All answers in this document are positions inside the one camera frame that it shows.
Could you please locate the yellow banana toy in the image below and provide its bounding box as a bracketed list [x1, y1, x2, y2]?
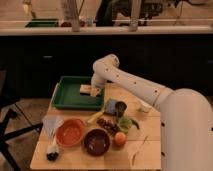
[87, 110, 104, 124]

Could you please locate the black chair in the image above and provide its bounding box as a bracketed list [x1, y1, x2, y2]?
[0, 69, 44, 168]

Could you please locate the orange fruit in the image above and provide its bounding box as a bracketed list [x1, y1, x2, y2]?
[114, 132, 127, 146]

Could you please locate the dark metal cup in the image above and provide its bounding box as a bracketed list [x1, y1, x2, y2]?
[115, 101, 127, 117]

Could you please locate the white paper cup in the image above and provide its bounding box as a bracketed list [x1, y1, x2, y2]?
[138, 100, 151, 113]

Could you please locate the white brush with dark head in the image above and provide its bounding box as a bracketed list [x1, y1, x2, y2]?
[46, 139, 59, 161]

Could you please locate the clear plastic bag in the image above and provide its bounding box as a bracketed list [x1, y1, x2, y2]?
[42, 115, 64, 138]

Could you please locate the beige block eraser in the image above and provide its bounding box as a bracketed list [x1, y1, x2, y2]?
[80, 84, 101, 97]

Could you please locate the orange bowl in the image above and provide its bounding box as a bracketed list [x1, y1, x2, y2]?
[56, 119, 85, 147]

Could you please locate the dark grape bunch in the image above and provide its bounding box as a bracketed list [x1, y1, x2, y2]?
[96, 118, 119, 135]

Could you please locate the green plastic tray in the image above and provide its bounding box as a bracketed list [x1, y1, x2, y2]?
[52, 76, 104, 111]

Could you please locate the green bin in background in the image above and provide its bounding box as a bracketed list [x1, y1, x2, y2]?
[25, 19, 59, 28]

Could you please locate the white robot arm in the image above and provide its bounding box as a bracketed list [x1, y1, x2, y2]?
[91, 54, 213, 171]

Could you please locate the green leafy vegetable toy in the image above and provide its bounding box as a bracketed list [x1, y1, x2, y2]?
[117, 117, 140, 134]

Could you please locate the purple bowl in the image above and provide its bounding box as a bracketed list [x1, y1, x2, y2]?
[83, 129, 110, 157]

